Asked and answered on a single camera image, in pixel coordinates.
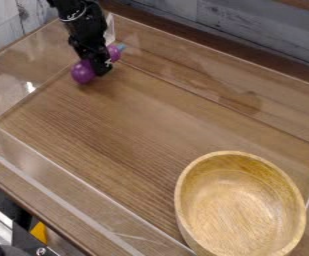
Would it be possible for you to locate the clear acrylic corner bracket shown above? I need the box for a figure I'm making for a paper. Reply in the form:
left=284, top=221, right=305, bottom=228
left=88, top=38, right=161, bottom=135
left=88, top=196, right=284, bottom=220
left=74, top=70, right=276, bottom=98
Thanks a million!
left=105, top=13, right=116, bottom=46

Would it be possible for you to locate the brown wooden bowl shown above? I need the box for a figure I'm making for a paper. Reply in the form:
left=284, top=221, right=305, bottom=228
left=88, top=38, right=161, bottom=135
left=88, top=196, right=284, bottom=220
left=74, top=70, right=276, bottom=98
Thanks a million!
left=175, top=151, right=307, bottom=256

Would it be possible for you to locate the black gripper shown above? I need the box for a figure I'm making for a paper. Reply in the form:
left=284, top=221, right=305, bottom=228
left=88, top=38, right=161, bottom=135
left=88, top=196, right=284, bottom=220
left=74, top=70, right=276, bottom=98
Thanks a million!
left=60, top=6, right=113, bottom=76

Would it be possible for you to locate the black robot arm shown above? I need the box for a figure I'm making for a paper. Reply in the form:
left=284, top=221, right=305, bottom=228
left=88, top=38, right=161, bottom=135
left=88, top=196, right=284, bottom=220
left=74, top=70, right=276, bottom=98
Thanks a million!
left=46, top=0, right=113, bottom=76

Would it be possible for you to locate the yellow black equipment base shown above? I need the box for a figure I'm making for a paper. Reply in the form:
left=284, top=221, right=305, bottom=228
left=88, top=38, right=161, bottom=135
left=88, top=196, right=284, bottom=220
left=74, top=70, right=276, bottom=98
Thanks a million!
left=0, top=190, right=86, bottom=256

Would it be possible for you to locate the purple toy eggplant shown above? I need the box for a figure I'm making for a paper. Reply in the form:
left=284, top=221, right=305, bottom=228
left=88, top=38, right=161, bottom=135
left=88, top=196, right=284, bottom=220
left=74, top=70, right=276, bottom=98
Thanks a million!
left=72, top=44, right=126, bottom=84

